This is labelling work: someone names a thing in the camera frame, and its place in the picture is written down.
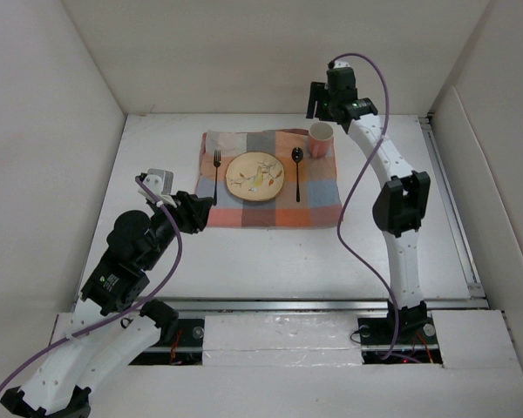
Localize aluminium rail right side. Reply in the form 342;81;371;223
418;118;490;309

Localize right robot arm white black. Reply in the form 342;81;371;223
306;61;431;343

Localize pink cup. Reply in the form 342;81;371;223
308;122;334;158

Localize aluminium rail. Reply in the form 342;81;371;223
160;297;388;313
418;118;490;309

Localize black metal spoon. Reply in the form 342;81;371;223
291;147;303;203

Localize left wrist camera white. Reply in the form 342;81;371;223
138;168;177;207

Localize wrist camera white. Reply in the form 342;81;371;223
327;60;354;75
138;168;177;207

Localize aluminium rail front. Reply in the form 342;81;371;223
160;297;388;313

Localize beige bird pattern plate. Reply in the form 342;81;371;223
225;152;285;202

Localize purple cable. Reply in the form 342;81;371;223
329;52;428;365
0;176;185;408

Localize black metal fork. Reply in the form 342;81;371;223
213;149;221;206

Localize checkered orange blue cloth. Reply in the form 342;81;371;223
196;129;342;228

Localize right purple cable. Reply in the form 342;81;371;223
329;52;428;365

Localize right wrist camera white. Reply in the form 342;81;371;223
327;60;354;75

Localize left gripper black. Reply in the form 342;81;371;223
142;189;213;270

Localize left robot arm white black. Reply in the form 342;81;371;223
0;192;213;417

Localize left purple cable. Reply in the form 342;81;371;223
0;176;185;408

